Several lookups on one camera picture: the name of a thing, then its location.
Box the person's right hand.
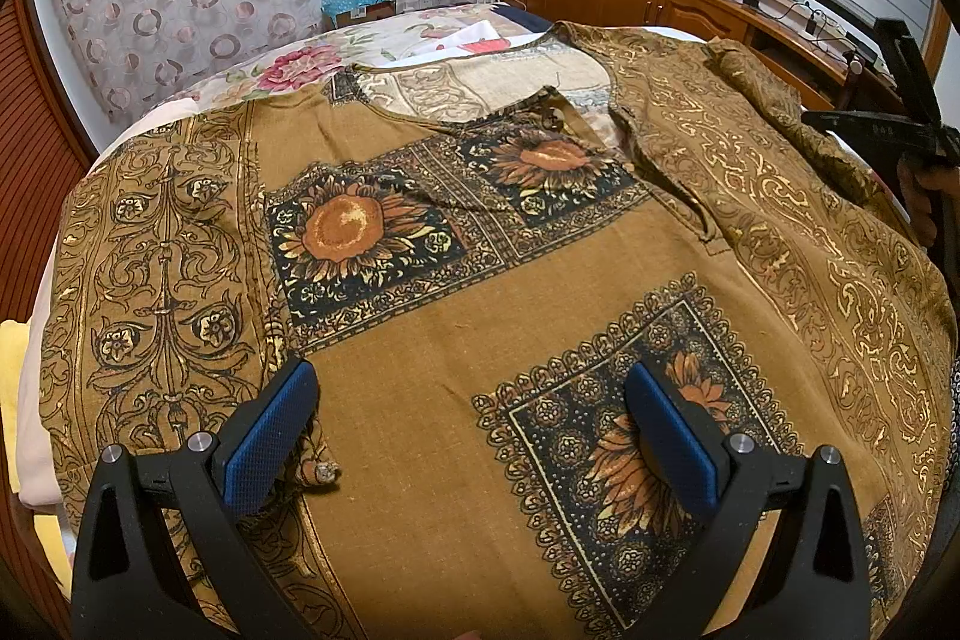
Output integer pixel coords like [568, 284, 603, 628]
[904, 160, 960, 251]

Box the floral rose quilt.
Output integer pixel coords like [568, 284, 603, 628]
[161, 2, 552, 110]

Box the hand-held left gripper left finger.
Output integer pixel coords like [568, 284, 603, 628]
[71, 357, 320, 640]

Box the cardboard box with blue bag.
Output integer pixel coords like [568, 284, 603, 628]
[322, 0, 398, 28]

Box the white red-flower bedsheet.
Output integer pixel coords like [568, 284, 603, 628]
[448, 17, 527, 58]

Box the louvered wooden door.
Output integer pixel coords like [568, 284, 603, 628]
[0, 0, 95, 322]

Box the brown patterned shirt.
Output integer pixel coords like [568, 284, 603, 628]
[37, 21, 958, 640]

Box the navy blue blanket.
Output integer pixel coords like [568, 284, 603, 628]
[495, 6, 557, 31]

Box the yellow cloth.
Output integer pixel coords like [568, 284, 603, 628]
[0, 317, 47, 498]

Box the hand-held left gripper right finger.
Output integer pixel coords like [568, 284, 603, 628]
[624, 360, 895, 640]

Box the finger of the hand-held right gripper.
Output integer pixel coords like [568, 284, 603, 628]
[874, 17, 943, 125]
[801, 110, 938, 136]

